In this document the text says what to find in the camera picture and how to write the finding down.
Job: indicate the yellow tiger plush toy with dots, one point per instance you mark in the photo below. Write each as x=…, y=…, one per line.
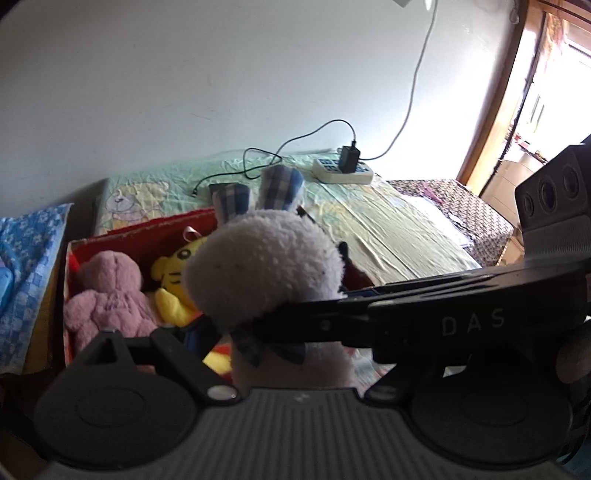
x=173, y=277

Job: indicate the dark patterned cloth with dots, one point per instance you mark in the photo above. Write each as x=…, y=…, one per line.
x=480, y=217

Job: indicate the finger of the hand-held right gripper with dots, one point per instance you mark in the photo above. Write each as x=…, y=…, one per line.
x=374, y=290
x=323, y=323

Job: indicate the red cardboard box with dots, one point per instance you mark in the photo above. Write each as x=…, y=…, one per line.
x=138, y=230

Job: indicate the blue glasses case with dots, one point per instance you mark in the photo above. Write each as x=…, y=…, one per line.
x=4, y=288

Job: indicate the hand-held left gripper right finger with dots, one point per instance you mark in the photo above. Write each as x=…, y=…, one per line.
x=397, y=376

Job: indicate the yellow wooden table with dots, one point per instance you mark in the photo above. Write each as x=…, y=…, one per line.
x=44, y=332

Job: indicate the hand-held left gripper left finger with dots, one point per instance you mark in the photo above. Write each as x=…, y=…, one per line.
x=201, y=339

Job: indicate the pink teddy bear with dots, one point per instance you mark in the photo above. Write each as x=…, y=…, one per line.
x=111, y=295

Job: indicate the cartoon printed bed sheet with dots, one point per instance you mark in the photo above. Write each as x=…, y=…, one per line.
x=392, y=221

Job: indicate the white paper sheet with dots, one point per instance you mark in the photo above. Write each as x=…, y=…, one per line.
x=434, y=207

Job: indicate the black charger adapter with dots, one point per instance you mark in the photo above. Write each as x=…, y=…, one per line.
x=348, y=159

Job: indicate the white power strip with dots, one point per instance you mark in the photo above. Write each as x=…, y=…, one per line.
x=328, y=171

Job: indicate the white rabbit plush toy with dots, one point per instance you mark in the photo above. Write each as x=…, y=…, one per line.
x=263, y=267

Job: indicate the person's right hand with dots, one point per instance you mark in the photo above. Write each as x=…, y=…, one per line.
x=575, y=357

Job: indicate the wooden door frame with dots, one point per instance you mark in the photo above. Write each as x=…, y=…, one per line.
x=503, y=92

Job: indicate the blue checked towel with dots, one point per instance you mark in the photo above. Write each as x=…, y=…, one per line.
x=32, y=258

